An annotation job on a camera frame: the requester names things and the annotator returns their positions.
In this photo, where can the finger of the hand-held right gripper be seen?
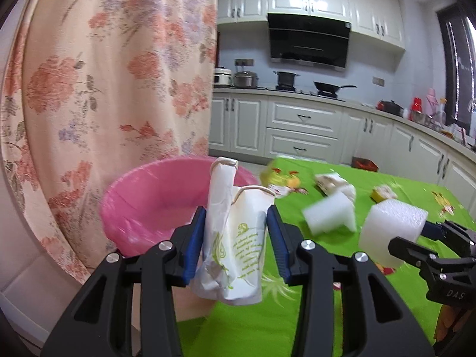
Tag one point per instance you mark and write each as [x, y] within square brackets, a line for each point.
[409, 251]
[433, 229]

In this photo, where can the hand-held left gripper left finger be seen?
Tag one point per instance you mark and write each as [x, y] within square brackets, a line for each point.
[193, 249]

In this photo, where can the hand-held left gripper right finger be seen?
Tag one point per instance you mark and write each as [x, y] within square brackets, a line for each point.
[280, 245]

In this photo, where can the white foam block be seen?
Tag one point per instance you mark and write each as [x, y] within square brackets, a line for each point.
[390, 227]
[327, 214]

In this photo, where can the crushed paper cup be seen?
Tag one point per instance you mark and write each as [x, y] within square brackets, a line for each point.
[217, 208]

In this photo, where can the pink trash bin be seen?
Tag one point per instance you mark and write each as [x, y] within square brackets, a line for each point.
[167, 200]

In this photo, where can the yellow sponge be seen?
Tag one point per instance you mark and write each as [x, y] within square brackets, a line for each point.
[381, 195]

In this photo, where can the printed wrapper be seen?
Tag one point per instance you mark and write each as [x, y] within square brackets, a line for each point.
[331, 183]

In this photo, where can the person's right hand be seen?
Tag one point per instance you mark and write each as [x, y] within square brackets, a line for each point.
[448, 323]

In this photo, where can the green printed tablecloth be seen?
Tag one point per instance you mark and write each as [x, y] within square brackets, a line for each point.
[260, 323]

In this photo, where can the steel bowl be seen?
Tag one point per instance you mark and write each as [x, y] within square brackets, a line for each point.
[420, 118]

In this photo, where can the spray bottle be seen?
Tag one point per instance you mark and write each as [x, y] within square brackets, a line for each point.
[441, 113]

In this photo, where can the white lower kitchen cabinets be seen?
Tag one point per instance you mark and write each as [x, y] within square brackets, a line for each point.
[297, 130]

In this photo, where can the red kettle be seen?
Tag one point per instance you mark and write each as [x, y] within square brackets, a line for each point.
[417, 105]

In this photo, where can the red pot with black lid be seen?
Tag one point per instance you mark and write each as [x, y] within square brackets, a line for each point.
[389, 108]

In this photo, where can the pink thermos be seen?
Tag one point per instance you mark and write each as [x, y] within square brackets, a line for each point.
[431, 100]

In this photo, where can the grey kitchen countertop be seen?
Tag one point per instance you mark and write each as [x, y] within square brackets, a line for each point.
[357, 105]

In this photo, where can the black gas stove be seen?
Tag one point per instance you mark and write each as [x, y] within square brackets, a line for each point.
[308, 93]

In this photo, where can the black frying pan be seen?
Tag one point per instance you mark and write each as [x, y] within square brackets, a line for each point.
[327, 88]

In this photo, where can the black cooking pot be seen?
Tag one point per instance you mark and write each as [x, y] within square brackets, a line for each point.
[286, 79]

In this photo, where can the dark framed window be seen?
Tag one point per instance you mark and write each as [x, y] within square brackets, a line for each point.
[452, 63]

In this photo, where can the silver pressure cooker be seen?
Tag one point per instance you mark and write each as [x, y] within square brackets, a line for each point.
[245, 80]

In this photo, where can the white rice cooker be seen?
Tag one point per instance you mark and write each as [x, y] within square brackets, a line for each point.
[222, 78]

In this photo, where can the floral curtain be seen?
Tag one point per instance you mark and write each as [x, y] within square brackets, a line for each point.
[93, 81]

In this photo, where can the black range hood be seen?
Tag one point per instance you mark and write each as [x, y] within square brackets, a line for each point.
[308, 41]

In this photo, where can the small wall socket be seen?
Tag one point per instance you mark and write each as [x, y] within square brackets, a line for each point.
[378, 80]

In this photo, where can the wide wall socket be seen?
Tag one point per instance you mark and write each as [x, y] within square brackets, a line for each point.
[244, 62]

